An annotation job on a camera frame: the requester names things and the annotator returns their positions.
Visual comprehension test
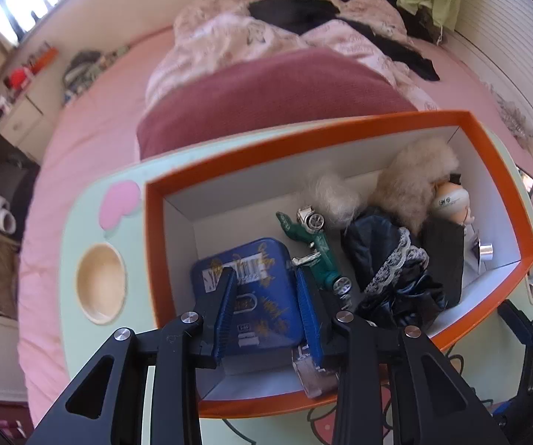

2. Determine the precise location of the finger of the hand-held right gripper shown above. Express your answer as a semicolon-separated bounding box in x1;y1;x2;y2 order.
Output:
498;299;533;362

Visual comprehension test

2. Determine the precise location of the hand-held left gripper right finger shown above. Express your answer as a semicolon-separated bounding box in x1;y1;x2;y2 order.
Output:
294;269;510;445

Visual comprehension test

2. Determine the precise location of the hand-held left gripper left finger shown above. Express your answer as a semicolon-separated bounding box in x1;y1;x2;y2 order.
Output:
26;266;239;445

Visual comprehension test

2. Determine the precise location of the blue tin box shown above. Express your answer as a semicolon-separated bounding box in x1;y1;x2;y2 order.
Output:
189;237;307;350

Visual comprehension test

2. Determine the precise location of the clear plastic bag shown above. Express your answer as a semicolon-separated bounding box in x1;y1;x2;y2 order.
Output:
291;343;341;399

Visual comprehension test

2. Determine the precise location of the black lace doll dress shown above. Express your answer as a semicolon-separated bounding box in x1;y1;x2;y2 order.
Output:
341;208;448;330

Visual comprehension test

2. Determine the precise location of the orange cardboard box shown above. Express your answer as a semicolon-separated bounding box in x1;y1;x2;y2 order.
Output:
143;110;533;420

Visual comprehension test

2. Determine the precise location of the white fur pompom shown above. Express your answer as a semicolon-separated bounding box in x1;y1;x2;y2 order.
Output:
306;171;362;230

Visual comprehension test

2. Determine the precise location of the white-haired figurine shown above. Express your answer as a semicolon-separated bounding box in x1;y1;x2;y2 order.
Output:
428;174;478;242

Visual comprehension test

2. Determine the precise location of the mint green desktop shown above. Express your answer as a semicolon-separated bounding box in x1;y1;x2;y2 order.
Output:
60;121;533;445

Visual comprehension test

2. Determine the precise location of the green toy car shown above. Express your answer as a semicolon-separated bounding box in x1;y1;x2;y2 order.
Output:
276;206;353;298

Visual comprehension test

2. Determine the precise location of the black box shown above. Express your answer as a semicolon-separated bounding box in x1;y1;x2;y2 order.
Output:
421;215;466;309

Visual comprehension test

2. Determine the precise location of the beige fur pompom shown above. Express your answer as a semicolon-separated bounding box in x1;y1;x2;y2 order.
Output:
371;138;461;235

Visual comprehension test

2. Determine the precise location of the grey fluffy item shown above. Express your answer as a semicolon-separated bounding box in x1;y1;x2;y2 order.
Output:
498;97;533;150

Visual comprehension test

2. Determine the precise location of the pink bed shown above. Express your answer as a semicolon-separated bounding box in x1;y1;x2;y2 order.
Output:
16;0;533;409

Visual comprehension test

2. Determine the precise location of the pink printed quilt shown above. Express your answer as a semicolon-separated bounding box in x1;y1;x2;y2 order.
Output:
146;0;438;112

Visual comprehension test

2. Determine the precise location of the white drawer cabinet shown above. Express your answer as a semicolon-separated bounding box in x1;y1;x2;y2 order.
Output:
0;79;61;149

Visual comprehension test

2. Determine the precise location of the grey folded clothes pile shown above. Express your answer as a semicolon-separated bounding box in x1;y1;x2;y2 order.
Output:
63;51;106;90

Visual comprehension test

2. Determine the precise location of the black garment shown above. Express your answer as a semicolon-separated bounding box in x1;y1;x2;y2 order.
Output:
248;0;441;82

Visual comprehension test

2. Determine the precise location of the white louvred door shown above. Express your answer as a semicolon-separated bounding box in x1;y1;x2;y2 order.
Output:
452;0;533;149

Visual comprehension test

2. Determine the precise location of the orange item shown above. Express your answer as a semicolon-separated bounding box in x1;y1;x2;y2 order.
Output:
30;49;59;72

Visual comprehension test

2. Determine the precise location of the red item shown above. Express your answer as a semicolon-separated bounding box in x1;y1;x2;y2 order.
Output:
7;67;33;90

